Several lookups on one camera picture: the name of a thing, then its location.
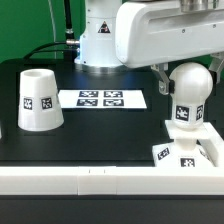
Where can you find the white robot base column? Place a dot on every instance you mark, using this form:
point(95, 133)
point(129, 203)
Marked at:
point(97, 43)

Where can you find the white front wall rail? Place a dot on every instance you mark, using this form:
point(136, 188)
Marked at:
point(110, 181)

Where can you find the white lamp base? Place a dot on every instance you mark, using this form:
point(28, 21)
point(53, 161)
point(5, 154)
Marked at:
point(183, 150)

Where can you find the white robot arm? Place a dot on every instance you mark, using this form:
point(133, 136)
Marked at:
point(200, 5)

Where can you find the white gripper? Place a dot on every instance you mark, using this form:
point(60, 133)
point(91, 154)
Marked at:
point(155, 32)

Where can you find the white lamp shade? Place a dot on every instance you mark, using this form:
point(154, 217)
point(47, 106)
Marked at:
point(39, 106)

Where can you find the white fiducial marker sheet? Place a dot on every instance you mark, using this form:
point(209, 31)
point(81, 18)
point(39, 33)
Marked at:
point(102, 99)

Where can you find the white lamp bulb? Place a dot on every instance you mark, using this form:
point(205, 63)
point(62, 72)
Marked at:
point(192, 86)

